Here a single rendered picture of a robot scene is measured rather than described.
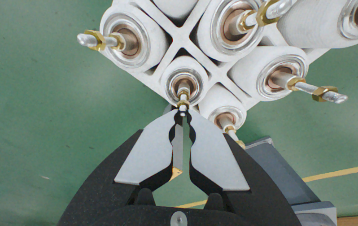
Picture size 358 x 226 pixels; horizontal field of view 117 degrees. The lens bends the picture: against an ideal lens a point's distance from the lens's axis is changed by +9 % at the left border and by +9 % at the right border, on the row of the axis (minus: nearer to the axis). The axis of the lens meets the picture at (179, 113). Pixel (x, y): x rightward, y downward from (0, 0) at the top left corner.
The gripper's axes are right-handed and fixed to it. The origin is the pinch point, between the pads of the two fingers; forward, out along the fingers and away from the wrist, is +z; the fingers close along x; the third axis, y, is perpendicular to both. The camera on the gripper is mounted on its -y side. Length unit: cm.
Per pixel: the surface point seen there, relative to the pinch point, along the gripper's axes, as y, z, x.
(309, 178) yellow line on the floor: 71, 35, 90
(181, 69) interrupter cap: -2.7, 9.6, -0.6
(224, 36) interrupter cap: -7.3, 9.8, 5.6
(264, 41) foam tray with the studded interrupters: -7.1, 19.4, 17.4
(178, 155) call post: 17.4, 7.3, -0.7
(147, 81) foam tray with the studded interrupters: 1.7, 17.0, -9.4
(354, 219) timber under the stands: 127, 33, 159
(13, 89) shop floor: 12, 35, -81
